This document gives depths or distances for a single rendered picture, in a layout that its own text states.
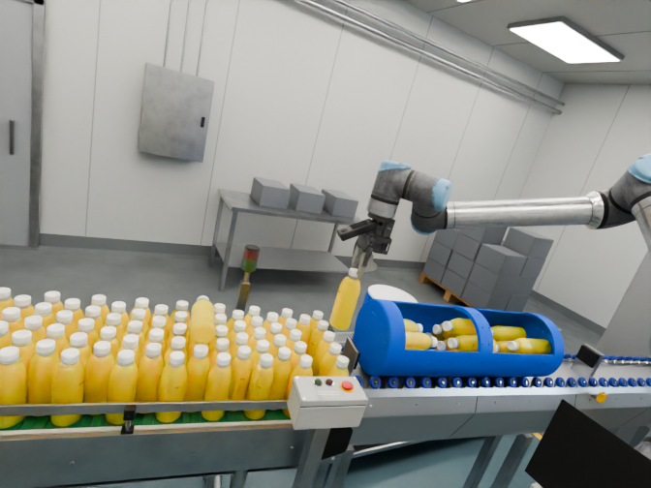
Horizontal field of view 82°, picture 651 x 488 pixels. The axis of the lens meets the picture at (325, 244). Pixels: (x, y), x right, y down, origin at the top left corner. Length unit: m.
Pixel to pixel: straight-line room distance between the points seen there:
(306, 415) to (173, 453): 0.41
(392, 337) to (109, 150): 3.56
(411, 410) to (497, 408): 0.44
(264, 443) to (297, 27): 4.07
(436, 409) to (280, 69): 3.75
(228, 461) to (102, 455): 0.34
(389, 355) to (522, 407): 0.81
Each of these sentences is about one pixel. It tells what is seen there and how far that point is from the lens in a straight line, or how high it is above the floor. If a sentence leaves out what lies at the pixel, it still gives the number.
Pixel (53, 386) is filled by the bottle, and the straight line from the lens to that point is 1.20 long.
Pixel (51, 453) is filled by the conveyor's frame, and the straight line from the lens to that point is 1.29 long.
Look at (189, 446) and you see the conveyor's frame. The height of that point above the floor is 0.84.
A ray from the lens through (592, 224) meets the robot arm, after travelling 1.37.
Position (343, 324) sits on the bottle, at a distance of 1.25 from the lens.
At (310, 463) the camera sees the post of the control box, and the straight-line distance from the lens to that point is 1.30.
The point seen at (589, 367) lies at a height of 0.99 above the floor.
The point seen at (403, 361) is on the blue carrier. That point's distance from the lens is 1.41.
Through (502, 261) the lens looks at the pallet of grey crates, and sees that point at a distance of 4.91.
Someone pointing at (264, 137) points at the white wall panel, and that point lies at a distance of 4.48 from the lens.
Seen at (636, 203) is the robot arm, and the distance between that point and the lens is 1.26.
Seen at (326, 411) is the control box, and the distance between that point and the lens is 1.12.
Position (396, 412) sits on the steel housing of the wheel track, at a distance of 1.57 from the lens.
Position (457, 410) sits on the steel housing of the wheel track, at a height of 0.85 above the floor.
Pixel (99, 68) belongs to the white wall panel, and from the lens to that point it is 4.28.
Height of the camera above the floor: 1.78
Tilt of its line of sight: 17 degrees down
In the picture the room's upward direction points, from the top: 15 degrees clockwise
